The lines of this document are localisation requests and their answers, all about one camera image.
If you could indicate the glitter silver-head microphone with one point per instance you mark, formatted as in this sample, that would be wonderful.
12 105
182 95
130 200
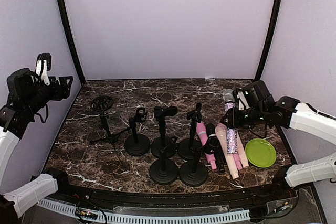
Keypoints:
231 134

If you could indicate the white cable duct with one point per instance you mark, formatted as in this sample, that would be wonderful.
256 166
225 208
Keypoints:
145 215

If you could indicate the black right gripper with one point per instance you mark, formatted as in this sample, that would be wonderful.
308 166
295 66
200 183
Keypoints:
233 120

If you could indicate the small beige microphone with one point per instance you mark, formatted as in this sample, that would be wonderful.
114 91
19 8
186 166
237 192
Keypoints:
227 158

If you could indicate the black round-base stand front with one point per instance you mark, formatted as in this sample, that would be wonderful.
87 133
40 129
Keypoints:
194 173

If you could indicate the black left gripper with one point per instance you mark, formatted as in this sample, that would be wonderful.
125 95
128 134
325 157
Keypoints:
65 92

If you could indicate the black tripod shock-mount stand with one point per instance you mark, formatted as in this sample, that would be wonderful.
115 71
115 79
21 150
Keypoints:
101 105

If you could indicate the black round-base stand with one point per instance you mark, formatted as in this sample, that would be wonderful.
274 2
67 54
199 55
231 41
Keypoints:
194 173
164 171

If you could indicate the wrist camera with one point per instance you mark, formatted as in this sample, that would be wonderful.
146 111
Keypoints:
240 99
43 65

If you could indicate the green plate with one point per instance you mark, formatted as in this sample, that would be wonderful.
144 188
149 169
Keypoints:
260 153

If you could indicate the black stand with clip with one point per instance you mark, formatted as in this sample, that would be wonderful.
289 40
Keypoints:
188 145

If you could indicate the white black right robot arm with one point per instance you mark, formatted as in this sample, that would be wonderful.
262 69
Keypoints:
254 105

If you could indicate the black microphone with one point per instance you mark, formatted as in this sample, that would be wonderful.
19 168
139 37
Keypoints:
214 148

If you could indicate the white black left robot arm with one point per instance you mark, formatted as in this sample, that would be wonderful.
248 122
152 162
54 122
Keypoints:
29 92

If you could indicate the beige microphone tall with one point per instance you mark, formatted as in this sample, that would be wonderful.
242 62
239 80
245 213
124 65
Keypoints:
241 159

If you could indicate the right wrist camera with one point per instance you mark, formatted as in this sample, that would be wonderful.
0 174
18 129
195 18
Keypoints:
240 99

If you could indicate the black front rail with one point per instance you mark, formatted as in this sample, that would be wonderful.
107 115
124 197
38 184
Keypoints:
250 197

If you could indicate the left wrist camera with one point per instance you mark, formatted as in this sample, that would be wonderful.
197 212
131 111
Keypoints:
43 65

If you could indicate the black stand of small beige microphone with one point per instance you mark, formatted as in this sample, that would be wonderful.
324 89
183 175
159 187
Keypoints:
137 144

